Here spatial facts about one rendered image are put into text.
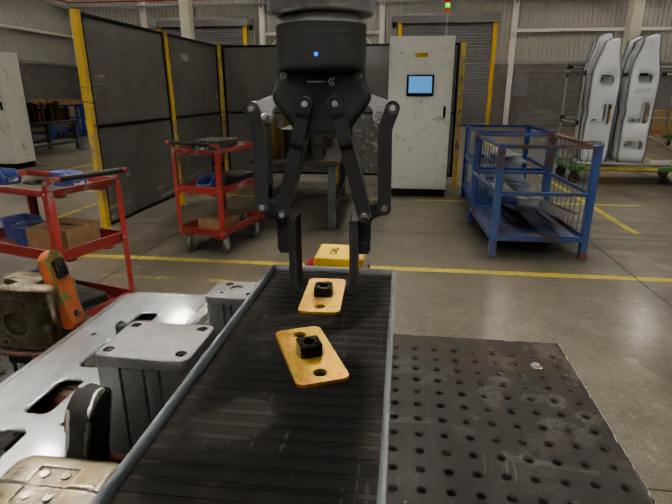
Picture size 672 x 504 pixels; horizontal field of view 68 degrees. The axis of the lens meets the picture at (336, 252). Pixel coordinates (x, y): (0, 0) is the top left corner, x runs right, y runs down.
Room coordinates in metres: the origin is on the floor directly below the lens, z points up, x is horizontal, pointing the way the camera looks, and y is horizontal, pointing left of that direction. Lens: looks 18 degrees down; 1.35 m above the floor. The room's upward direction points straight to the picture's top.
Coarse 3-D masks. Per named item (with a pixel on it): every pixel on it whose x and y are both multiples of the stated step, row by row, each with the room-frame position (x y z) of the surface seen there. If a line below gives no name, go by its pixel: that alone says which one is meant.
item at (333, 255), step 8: (320, 248) 0.61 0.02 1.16; (328, 248) 0.61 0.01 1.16; (336, 248) 0.61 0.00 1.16; (344, 248) 0.61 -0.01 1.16; (320, 256) 0.58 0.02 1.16; (328, 256) 0.58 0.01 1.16; (336, 256) 0.58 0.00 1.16; (344, 256) 0.58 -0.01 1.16; (360, 256) 0.58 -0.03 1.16; (320, 264) 0.57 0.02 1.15; (328, 264) 0.57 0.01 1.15; (336, 264) 0.57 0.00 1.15; (344, 264) 0.57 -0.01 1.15; (360, 264) 0.56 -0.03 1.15
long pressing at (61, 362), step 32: (96, 320) 0.73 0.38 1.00; (128, 320) 0.73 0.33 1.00; (160, 320) 0.73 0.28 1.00; (192, 320) 0.72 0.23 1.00; (64, 352) 0.63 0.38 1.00; (0, 384) 0.55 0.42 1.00; (32, 384) 0.55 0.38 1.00; (0, 416) 0.48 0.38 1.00; (32, 416) 0.48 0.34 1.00; (32, 448) 0.43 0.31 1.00; (64, 448) 0.43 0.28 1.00
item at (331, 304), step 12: (312, 288) 0.46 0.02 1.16; (324, 288) 0.44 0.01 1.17; (336, 288) 0.46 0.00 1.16; (312, 300) 0.43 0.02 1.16; (324, 300) 0.43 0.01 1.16; (336, 300) 0.43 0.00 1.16; (300, 312) 0.41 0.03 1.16; (312, 312) 0.41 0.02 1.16; (324, 312) 0.41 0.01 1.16; (336, 312) 0.41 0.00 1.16
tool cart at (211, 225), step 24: (168, 144) 4.16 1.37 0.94; (192, 144) 4.05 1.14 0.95; (216, 144) 4.04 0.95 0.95; (240, 144) 4.80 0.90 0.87; (216, 168) 4.06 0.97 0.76; (192, 192) 4.16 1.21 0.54; (216, 192) 4.08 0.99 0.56; (216, 216) 4.33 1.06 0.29; (240, 216) 4.54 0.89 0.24; (192, 240) 4.21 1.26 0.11
